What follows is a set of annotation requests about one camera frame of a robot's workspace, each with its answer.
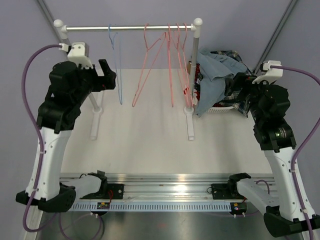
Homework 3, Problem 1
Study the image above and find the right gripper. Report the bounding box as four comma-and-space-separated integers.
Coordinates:
225, 73, 275, 125

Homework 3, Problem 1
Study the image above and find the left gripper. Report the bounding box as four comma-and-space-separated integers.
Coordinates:
72, 58, 116, 106

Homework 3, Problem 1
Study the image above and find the dark plaid skirt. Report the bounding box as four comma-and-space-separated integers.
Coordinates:
211, 50, 253, 117

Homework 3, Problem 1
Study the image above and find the blue wire hanger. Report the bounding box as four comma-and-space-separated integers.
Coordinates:
108, 24, 123, 105

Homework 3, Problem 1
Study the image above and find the light blue denim skirt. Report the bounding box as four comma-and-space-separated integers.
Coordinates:
194, 48, 247, 117

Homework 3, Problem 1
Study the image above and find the pink wire hanger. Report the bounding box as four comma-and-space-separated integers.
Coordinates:
166, 24, 174, 108
131, 23, 167, 108
180, 23, 194, 109
173, 23, 187, 107

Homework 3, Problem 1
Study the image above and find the red polka dot skirt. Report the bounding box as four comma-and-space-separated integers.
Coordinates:
194, 63, 203, 84

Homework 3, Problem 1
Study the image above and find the red poppy print skirt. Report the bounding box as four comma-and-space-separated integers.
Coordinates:
183, 87, 200, 106

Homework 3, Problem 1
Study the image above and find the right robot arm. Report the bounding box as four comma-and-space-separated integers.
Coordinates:
226, 73, 320, 240

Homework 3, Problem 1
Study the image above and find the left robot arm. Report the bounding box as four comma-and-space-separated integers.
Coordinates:
15, 59, 116, 213

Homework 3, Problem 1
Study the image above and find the white perforated plastic basket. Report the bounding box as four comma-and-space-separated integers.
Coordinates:
207, 106, 234, 114

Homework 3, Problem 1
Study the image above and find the silver white clothes rack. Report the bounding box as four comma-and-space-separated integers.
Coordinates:
53, 18, 203, 141

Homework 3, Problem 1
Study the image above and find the right circuit board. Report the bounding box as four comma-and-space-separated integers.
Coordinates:
230, 202, 247, 212

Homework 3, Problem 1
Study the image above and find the circuit board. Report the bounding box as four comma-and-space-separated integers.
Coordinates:
230, 202, 247, 212
97, 202, 110, 210

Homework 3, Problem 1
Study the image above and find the left circuit board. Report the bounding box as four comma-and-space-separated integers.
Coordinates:
97, 202, 110, 210

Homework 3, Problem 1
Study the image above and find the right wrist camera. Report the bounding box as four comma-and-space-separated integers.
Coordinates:
252, 60, 283, 84

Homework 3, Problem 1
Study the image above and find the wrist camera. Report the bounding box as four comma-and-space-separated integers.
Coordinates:
59, 42, 94, 70
252, 60, 283, 84

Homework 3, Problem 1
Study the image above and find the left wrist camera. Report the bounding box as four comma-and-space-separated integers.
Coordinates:
59, 42, 94, 70

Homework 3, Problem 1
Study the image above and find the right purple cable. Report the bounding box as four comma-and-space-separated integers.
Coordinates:
204, 65, 320, 240

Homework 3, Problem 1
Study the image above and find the purple cable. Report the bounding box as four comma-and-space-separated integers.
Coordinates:
204, 65, 320, 240
21, 44, 105, 240

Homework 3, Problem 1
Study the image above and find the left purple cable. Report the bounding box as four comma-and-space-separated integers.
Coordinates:
21, 44, 105, 240

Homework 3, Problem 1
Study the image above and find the aluminium mounting rail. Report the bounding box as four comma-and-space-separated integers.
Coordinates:
59, 173, 278, 215

